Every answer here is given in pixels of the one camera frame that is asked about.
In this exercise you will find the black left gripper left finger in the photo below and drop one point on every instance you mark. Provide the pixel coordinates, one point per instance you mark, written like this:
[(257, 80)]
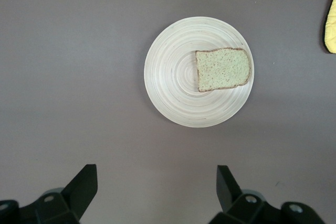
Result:
[(65, 205)]

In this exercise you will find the round light wooden plate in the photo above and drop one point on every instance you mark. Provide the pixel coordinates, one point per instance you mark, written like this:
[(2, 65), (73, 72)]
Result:
[(170, 77)]

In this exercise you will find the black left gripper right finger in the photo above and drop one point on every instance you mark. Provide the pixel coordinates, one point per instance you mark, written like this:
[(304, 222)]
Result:
[(236, 208)]

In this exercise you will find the yellow quilted oven mitt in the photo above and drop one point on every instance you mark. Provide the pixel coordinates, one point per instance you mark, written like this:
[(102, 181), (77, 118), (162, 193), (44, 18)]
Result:
[(331, 30)]

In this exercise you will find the slice of brown bread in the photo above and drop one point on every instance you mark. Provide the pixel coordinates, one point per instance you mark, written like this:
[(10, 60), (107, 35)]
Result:
[(223, 69)]

